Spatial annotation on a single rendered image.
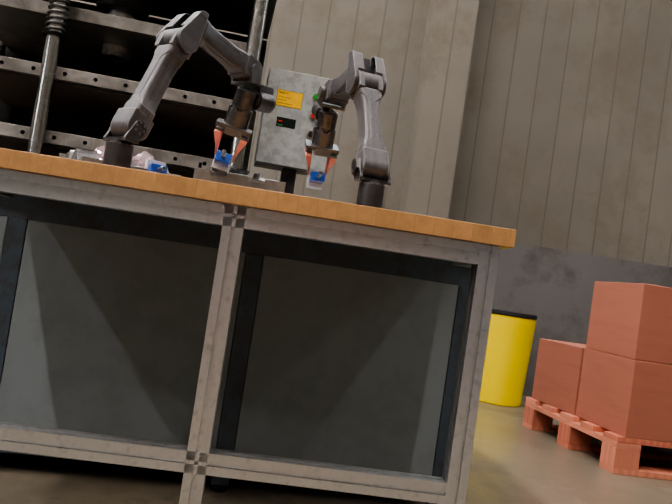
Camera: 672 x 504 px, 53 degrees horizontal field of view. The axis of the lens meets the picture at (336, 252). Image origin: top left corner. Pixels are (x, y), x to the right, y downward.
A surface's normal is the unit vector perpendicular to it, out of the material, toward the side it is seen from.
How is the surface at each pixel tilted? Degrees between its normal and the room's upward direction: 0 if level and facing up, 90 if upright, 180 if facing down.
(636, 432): 90
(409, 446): 90
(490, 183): 90
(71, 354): 90
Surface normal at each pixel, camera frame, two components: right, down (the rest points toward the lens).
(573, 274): 0.09, -0.03
